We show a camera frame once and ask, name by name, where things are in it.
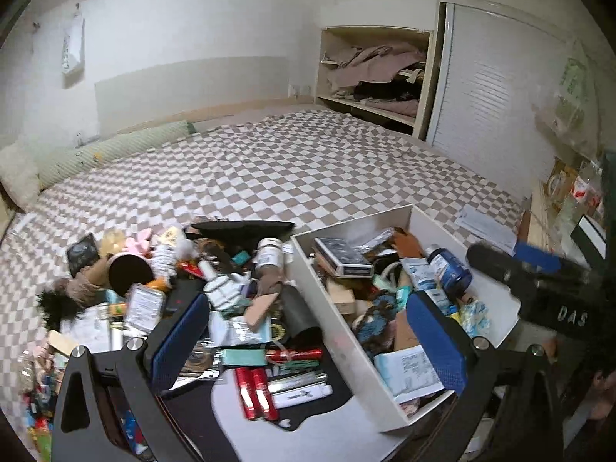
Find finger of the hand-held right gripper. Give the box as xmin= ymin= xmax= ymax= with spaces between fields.
xmin=466 ymin=242 xmax=540 ymax=299
xmin=512 ymin=241 xmax=564 ymax=275

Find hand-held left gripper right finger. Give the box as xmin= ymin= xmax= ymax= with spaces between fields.
xmin=407 ymin=291 xmax=566 ymax=462

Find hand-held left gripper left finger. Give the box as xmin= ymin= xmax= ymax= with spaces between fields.
xmin=50 ymin=293 xmax=211 ymax=462

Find white storage box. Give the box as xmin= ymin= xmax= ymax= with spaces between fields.
xmin=289 ymin=204 xmax=524 ymax=434

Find white paper sheet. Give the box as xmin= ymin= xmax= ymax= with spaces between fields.
xmin=455 ymin=202 xmax=519 ymax=254

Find white receipt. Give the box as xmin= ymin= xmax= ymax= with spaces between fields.
xmin=373 ymin=344 xmax=446 ymax=400

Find blue bottle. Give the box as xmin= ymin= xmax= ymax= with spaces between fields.
xmin=427 ymin=245 xmax=475 ymax=300

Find cluttered wooden side table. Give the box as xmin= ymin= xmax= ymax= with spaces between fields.
xmin=517 ymin=154 xmax=608 ymax=261

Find clear tray with foil lid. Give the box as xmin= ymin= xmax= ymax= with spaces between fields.
xmin=124 ymin=283 xmax=167 ymax=333

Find teal card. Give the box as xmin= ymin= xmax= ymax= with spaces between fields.
xmin=219 ymin=348 xmax=268 ymax=367

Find white tube with blue label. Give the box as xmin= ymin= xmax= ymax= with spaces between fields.
xmin=399 ymin=256 xmax=452 ymax=310

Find round pink box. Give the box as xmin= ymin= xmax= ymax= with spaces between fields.
xmin=108 ymin=252 xmax=156 ymax=300

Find printed paper form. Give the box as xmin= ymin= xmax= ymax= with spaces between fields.
xmin=62 ymin=304 xmax=116 ymax=353

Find black mat with white print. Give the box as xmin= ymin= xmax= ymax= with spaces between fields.
xmin=156 ymin=276 xmax=386 ymax=462

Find pale yellow candles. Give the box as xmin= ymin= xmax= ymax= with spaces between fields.
xmin=101 ymin=230 xmax=129 ymax=256

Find black cylinder roll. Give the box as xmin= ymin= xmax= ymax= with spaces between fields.
xmin=281 ymin=284 xmax=325 ymax=347

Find small white-lidded jar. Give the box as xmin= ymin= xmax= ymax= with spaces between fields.
xmin=254 ymin=238 xmax=286 ymax=273

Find black pouch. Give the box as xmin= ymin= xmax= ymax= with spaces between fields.
xmin=185 ymin=220 xmax=296 ymax=248

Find black card box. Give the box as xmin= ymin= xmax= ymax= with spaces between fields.
xmin=313 ymin=237 xmax=375 ymax=278

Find black feather toy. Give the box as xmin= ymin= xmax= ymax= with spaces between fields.
xmin=36 ymin=289 xmax=86 ymax=333

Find white flat gadget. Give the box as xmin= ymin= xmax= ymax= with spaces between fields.
xmin=272 ymin=382 xmax=334 ymax=411

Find small black box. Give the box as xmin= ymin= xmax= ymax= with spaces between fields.
xmin=66 ymin=233 xmax=101 ymax=276

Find clear hanging plastic bag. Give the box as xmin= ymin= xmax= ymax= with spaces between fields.
xmin=532 ymin=50 xmax=600 ymax=155

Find white sliding door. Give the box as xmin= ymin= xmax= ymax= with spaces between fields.
xmin=426 ymin=0 xmax=598 ymax=199

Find green bolster pillow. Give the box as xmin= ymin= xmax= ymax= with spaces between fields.
xmin=37 ymin=120 xmax=196 ymax=189

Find checkered blanket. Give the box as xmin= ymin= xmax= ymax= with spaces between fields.
xmin=0 ymin=108 xmax=527 ymax=462

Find pile of clothes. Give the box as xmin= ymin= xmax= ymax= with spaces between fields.
xmin=321 ymin=45 xmax=427 ymax=117

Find white pillow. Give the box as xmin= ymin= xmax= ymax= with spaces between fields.
xmin=0 ymin=143 xmax=42 ymax=209

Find open wardrobe shelf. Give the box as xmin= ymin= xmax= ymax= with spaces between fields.
xmin=315 ymin=25 xmax=435 ymax=139

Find rope-wrapped cardboard tube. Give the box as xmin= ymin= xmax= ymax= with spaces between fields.
xmin=65 ymin=257 xmax=112 ymax=306

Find hanging wall bag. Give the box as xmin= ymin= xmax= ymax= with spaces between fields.
xmin=60 ymin=4 xmax=86 ymax=76

